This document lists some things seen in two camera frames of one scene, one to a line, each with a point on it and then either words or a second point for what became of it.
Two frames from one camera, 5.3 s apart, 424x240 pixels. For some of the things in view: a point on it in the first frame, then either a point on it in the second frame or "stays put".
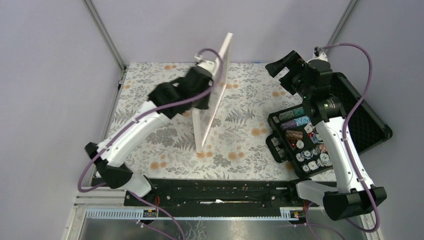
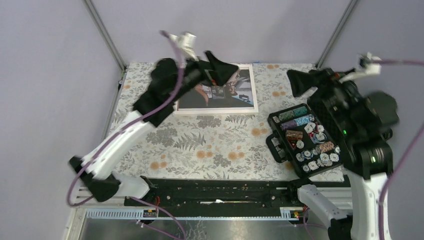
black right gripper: [293, 62] to [324, 79]
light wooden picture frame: [204, 119] to [227, 110]
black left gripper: [205, 105] to [220, 72]
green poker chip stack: [299, 111] stays put
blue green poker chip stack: [286, 115] stays put
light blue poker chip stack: [302, 120] stays put
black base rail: [219, 192] stays put
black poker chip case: [294, 139] stays put
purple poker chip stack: [289, 124] stays put
